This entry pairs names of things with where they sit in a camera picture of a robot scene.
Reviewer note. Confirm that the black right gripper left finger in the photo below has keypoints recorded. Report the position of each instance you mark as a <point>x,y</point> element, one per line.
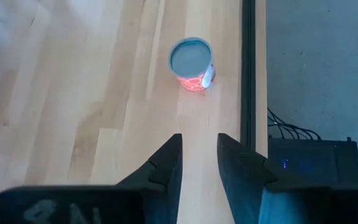
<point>166,174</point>

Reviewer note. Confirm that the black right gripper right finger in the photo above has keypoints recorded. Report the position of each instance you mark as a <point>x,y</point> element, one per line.
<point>241,174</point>

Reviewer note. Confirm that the orange patterned can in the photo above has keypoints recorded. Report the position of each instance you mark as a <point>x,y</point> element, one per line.
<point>191,59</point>

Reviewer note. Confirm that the black power box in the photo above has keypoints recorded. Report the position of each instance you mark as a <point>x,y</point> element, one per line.
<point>315,161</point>

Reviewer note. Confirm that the black aluminium table frame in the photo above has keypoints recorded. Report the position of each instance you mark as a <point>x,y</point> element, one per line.
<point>248,77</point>

